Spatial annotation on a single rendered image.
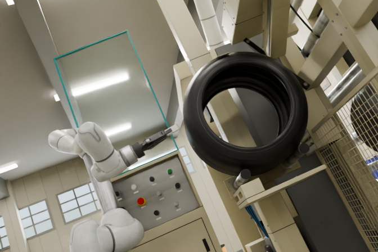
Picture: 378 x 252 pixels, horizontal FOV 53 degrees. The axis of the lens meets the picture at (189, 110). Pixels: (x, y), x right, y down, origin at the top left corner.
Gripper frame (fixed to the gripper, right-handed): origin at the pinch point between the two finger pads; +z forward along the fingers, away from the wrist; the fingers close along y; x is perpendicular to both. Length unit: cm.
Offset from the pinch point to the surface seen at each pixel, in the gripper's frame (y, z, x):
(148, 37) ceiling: 327, 71, -234
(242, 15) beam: -5, 61, -32
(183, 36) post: 26, 37, -53
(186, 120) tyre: -8.1, 7.2, 1.9
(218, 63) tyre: -11.6, 33.8, -12.9
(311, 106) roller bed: 19, 72, 22
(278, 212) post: 26, 26, 58
